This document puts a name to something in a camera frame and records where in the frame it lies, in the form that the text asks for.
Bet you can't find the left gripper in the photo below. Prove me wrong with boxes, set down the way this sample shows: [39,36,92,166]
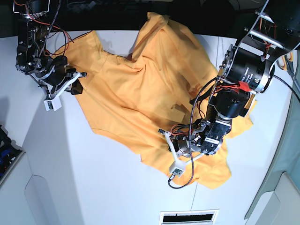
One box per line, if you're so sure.
[158,128,206,164]

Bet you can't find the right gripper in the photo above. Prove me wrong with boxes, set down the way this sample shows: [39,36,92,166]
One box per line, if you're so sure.
[37,65,87,99]

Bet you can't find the yellow t-shirt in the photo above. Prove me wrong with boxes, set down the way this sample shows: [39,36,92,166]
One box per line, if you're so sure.
[52,12,257,190]

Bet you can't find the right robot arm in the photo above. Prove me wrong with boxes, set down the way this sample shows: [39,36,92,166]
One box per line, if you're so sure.
[13,0,87,99]

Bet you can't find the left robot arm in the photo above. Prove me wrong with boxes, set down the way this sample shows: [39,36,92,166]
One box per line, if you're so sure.
[162,0,300,166]

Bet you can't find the blue clutter at left edge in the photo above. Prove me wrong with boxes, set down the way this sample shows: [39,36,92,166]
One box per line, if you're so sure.
[0,129,13,178]

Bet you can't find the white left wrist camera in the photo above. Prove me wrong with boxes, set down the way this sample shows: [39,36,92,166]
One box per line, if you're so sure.
[169,161,186,177]

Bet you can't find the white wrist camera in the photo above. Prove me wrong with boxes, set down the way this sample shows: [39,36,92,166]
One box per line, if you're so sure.
[169,161,186,177]
[44,98,62,111]

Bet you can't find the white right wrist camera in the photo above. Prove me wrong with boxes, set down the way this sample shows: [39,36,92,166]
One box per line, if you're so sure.
[44,98,62,111]

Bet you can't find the table cable slot grommet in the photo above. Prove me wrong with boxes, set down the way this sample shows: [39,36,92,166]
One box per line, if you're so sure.
[159,209,219,225]

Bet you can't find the orange handled scissors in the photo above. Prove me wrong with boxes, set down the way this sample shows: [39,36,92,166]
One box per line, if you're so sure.
[277,52,300,92]

